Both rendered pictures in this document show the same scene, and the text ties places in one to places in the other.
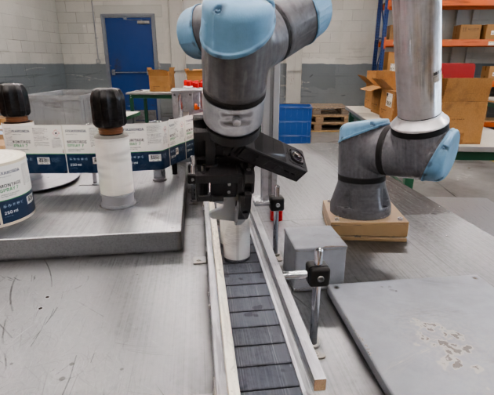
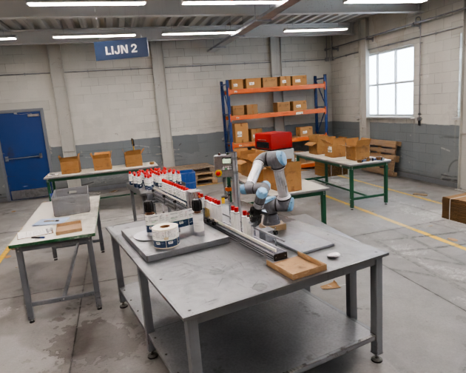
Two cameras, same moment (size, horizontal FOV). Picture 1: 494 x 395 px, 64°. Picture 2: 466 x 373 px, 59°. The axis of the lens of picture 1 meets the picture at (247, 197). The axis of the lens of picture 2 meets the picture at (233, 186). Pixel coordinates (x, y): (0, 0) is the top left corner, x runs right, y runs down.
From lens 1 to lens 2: 2.48 m
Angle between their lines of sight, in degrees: 21
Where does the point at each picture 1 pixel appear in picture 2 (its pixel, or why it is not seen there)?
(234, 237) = (251, 232)
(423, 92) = (284, 190)
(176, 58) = (66, 141)
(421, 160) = (286, 206)
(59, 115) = (75, 206)
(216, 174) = (255, 216)
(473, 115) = (296, 177)
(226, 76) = (261, 200)
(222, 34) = (262, 195)
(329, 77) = (194, 143)
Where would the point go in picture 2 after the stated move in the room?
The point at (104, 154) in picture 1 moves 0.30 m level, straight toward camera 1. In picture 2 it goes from (198, 218) to (222, 225)
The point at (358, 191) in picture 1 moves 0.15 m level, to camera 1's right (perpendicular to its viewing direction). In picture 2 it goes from (271, 217) to (287, 214)
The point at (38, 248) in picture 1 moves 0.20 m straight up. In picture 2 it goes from (193, 248) to (191, 222)
